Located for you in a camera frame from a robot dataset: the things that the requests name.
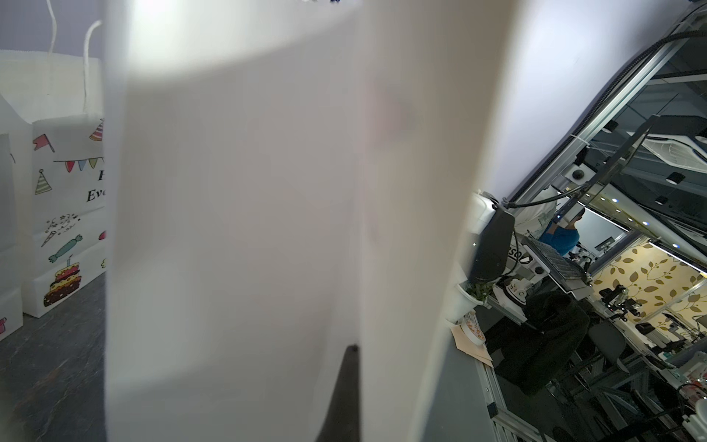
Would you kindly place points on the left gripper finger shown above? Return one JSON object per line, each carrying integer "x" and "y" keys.
{"x": 342, "y": 422}

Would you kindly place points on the white party paper bag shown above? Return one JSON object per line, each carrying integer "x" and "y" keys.
{"x": 286, "y": 179}

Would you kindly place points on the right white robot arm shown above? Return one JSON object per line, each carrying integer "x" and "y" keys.
{"x": 492, "y": 229}

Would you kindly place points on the right rear white paper bag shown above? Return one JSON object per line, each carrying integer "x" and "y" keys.
{"x": 52, "y": 168}

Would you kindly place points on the middle white paper bag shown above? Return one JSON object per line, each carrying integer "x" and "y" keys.
{"x": 11, "y": 302}

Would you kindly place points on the person in blue shirt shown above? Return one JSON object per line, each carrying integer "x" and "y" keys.
{"x": 563, "y": 240}

